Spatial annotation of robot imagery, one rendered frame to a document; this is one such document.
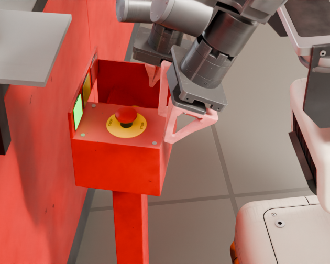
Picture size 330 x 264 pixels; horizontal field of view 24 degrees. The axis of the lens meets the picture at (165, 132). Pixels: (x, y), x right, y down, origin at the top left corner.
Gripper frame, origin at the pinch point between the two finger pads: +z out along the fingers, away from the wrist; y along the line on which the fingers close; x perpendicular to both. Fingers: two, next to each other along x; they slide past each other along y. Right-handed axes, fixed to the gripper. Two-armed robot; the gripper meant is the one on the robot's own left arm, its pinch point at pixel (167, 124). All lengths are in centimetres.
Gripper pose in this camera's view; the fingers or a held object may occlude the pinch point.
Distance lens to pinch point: 103.5
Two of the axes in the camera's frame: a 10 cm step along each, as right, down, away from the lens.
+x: 8.8, 2.6, 3.9
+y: 1.3, 6.6, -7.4
